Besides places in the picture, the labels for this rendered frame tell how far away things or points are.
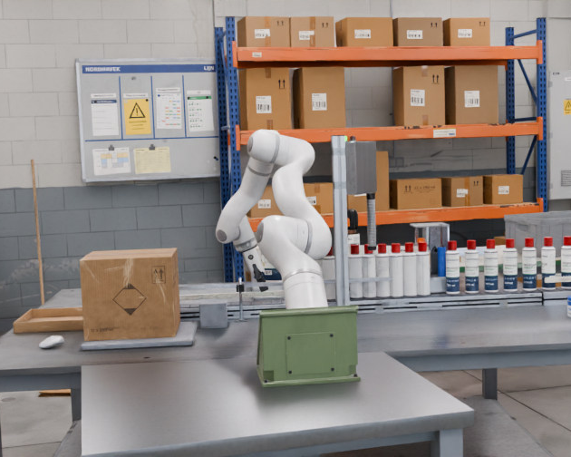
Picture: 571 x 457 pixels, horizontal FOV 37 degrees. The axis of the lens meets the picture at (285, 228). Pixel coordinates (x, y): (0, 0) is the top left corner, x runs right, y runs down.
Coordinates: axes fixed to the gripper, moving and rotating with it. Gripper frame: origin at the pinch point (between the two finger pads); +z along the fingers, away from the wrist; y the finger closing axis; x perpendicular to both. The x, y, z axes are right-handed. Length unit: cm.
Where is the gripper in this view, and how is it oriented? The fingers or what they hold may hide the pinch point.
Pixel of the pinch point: (263, 286)
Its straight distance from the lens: 320.4
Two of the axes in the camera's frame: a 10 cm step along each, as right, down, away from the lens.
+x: -9.3, 3.8, -0.2
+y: -0.6, -0.9, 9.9
